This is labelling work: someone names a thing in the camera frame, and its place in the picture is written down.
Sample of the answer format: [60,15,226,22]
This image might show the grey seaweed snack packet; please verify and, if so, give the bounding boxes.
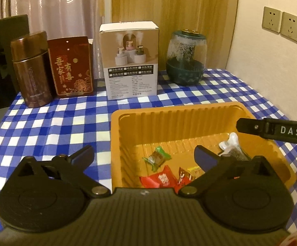
[218,132,251,161]

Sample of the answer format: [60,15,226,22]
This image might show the yellow biscuit snack packet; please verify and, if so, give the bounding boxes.
[187,166,205,180]

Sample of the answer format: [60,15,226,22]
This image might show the dark red coffee candy packet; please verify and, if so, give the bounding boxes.
[178,167,192,187]

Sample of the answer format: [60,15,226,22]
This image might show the red snack packet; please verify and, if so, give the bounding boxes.
[139,165,184,194]

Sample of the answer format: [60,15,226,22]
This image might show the green brown candy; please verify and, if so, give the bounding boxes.
[143,146,171,172]

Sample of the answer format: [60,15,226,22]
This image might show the blue white checkered tablecloth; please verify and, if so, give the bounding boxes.
[0,69,284,230]

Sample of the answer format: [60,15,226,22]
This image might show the orange plastic tray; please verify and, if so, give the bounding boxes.
[110,101,297,194]

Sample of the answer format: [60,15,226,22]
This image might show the red chinese gift box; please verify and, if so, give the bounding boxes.
[47,36,94,98]

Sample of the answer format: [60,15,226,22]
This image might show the green glass dome jar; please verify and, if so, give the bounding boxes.
[166,29,207,86]

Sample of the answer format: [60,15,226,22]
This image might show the brown metal tin canister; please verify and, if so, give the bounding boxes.
[10,31,56,108]

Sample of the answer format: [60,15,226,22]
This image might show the yellow brown curtain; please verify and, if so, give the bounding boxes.
[111,0,238,70]

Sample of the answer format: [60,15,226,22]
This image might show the white humidifier product box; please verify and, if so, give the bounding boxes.
[99,21,159,100]

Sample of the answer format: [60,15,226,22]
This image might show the white sheer curtain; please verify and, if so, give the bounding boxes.
[0,0,103,79]

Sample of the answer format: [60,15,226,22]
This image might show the right wall power socket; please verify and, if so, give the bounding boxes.
[280,12,297,42]

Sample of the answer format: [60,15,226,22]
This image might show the wall power socket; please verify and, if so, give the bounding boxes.
[280,12,297,42]
[262,7,282,33]

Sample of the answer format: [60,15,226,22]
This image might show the left wall power socket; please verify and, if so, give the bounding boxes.
[262,7,282,33]

